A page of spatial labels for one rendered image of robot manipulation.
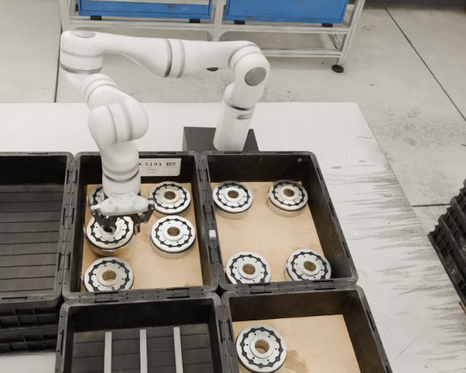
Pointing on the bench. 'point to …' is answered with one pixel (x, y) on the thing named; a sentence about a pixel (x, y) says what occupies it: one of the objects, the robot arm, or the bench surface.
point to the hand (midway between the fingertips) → (124, 229)
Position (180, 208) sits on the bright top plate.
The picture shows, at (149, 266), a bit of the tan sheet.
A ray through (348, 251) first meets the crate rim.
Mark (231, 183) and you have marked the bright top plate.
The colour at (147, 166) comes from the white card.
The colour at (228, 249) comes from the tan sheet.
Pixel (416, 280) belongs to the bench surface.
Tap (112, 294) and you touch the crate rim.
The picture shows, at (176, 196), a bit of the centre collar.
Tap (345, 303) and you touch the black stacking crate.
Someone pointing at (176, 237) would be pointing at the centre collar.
